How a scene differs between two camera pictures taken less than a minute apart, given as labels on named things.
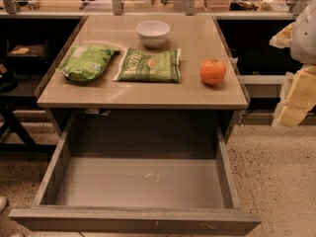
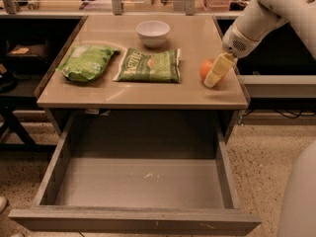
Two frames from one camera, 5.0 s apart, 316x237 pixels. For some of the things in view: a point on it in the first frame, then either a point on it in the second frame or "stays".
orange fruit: (212, 71) stays
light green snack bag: (88, 62) stays
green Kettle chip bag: (149, 66) stays
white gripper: (304, 39) -> (237, 44)
